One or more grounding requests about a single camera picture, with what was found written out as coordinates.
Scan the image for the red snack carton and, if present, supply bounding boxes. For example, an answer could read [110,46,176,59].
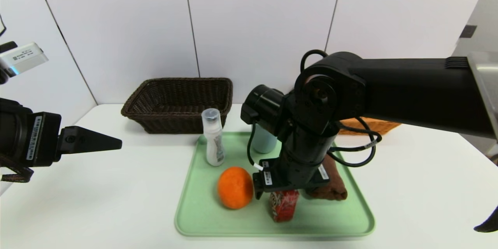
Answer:
[269,190,300,223]

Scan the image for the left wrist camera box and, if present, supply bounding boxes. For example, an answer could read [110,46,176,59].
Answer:
[0,43,49,79]

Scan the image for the orange wicker basket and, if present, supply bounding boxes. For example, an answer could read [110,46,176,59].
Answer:
[338,118,402,136]

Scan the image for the blue-grey plastic cup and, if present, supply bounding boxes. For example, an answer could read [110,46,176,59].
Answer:
[251,124,277,154]

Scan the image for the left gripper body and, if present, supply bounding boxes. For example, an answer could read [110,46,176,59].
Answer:
[0,98,62,167]

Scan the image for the dark brown wicker basket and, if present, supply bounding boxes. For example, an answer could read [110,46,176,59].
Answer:
[121,78,233,134]

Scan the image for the brown rolled towel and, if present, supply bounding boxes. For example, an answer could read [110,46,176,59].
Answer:
[305,154,348,201]

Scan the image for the light green plastic tray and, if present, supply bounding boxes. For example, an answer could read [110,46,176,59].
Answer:
[175,131,375,237]

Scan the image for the orange fruit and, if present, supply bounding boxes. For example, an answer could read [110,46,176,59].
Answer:
[217,167,254,209]

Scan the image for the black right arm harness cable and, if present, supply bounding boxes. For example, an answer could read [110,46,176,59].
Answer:
[474,206,498,233]

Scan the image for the dark wall fixture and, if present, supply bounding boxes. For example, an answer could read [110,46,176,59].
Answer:
[459,25,477,39]

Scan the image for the white plastic bottle clear cap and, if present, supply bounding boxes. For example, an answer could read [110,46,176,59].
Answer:
[202,109,225,167]

